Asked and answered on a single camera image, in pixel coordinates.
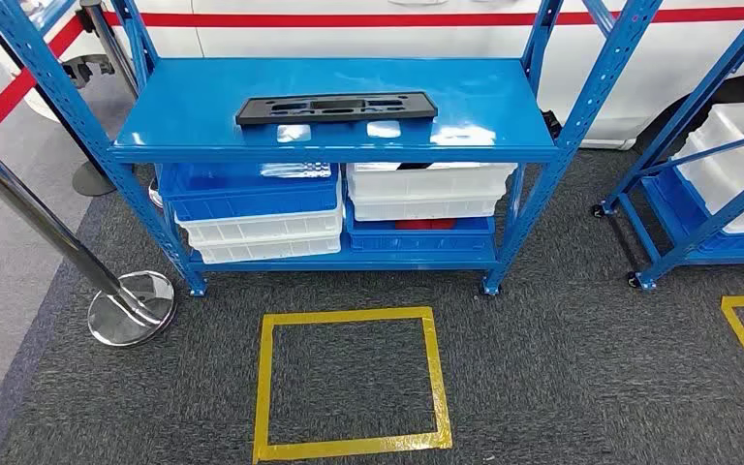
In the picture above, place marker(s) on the long black plastic panel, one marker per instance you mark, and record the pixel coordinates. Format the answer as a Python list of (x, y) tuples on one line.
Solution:
[(256, 114)]

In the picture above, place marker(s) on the red item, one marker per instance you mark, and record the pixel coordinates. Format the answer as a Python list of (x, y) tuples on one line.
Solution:
[(426, 224)]

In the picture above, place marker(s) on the red barrier belt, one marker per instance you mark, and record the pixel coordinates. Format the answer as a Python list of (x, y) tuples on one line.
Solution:
[(9, 96), (346, 19)]

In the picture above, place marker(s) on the chrome stanchion post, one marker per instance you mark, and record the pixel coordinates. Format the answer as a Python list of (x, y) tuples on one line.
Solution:
[(25, 205)]

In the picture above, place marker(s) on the clear plastic bag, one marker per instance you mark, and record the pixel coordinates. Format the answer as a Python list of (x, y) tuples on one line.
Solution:
[(295, 170)]

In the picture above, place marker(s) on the thin black stanchion post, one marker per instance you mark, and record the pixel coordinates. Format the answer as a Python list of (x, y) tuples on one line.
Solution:
[(93, 181)]

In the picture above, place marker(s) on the black caster wheel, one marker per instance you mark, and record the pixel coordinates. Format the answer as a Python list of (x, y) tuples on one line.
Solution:
[(633, 280), (598, 210)]

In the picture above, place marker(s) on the white plastic bin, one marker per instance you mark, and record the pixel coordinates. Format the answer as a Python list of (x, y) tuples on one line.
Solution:
[(269, 250), (430, 181), (263, 228), (731, 160), (423, 208)]

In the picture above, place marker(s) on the blue metal shelf rack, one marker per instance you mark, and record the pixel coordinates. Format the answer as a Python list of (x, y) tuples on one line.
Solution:
[(186, 96), (699, 241)]

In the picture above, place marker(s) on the blue plastic bin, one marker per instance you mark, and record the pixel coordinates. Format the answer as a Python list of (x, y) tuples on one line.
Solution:
[(673, 199), (423, 241), (250, 199)]

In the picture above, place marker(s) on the white car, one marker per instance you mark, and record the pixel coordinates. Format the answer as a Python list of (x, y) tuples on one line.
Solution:
[(378, 42)]

